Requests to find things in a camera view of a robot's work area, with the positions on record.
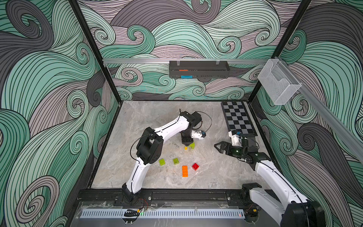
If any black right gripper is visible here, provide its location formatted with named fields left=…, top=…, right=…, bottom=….
left=216, top=140, right=247, bottom=159

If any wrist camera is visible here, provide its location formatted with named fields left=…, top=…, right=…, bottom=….
left=191, top=130, right=206, bottom=140
left=228, top=131, right=242, bottom=147

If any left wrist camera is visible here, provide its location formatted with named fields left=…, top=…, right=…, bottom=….
left=191, top=130, right=206, bottom=140

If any aluminium rail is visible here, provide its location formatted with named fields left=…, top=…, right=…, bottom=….
left=275, top=57, right=363, bottom=163
left=103, top=58, right=268, bottom=65

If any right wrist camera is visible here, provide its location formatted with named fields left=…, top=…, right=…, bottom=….
left=228, top=131, right=242, bottom=147

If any white slotted cable duct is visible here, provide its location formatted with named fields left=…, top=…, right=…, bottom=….
left=80, top=208, right=245, bottom=219

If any orange long lego brick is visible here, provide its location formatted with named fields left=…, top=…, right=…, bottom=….
left=182, top=166, right=189, bottom=177

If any black frame post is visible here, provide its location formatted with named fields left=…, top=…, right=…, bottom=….
left=247, top=0, right=311, bottom=105
left=69, top=0, right=123, bottom=106

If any black checkerboard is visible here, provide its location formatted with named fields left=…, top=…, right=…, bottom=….
left=221, top=101, right=257, bottom=137

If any aluminium rail right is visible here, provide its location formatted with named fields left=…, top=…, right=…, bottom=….
left=275, top=57, right=363, bottom=163

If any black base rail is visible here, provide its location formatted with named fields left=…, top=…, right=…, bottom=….
left=76, top=188, right=251, bottom=208

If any black frame post left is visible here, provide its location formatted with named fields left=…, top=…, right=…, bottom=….
left=69, top=0, right=123, bottom=106

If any black wall tray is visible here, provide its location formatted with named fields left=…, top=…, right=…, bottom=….
left=169, top=61, right=231, bottom=80

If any small green studded lego brick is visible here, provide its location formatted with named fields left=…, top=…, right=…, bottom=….
left=159, top=159, right=165, bottom=166

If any black frame post right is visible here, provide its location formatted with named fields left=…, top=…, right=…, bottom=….
left=247, top=0, right=311, bottom=105

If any clear plastic bin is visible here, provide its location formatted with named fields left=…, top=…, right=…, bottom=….
left=258, top=58, right=302, bottom=106

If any aluminium rail back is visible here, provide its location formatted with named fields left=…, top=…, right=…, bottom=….
left=103, top=58, right=268, bottom=65

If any red lego brick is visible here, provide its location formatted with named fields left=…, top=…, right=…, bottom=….
left=192, top=163, right=199, bottom=171

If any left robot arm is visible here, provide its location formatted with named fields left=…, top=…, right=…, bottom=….
left=122, top=111, right=206, bottom=202

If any green hollow lego brick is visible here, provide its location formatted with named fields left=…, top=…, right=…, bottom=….
left=173, top=158, right=179, bottom=165

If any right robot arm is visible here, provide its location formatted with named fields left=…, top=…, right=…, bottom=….
left=214, top=134, right=326, bottom=227

